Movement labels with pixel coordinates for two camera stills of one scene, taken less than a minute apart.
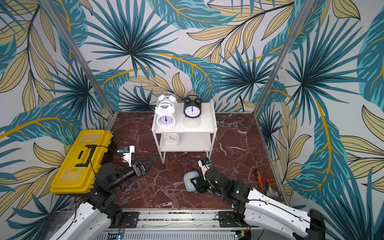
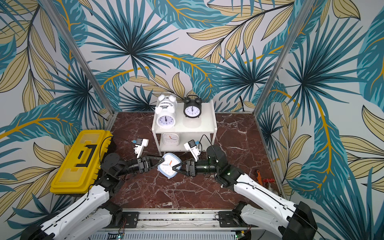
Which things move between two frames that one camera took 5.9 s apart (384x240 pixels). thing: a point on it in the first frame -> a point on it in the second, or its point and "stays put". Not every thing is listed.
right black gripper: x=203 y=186 -> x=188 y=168
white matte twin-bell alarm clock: x=166 y=117 stays put
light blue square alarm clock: x=188 y=185 -> x=170 y=160
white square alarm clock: x=171 y=139 stays put
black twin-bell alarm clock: x=192 y=106 stays put
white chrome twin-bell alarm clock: x=166 y=102 stays put
